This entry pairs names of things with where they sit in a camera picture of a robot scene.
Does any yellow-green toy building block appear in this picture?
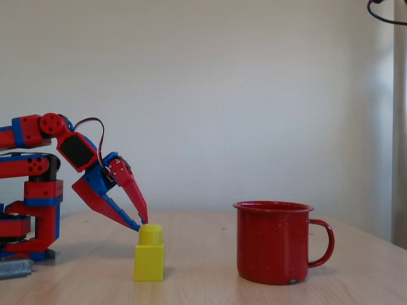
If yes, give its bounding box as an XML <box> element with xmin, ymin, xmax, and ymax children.
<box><xmin>133</xmin><ymin>223</ymin><xmax>165</xmax><ymax>282</ymax></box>

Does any red enamel mug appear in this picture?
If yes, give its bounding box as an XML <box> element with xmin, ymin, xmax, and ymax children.
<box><xmin>232</xmin><ymin>200</ymin><xmax>336</xmax><ymax>286</ymax></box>

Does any pale grey curtain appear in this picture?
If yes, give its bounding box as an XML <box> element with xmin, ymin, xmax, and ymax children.
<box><xmin>390</xmin><ymin>0</ymin><xmax>407</xmax><ymax>246</ymax></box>

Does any gripper servo wire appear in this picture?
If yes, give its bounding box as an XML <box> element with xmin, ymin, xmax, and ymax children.
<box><xmin>72</xmin><ymin>118</ymin><xmax>111</xmax><ymax>174</ymax></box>

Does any black cable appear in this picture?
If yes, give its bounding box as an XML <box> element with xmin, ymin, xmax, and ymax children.
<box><xmin>367</xmin><ymin>0</ymin><xmax>407</xmax><ymax>27</ymax></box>

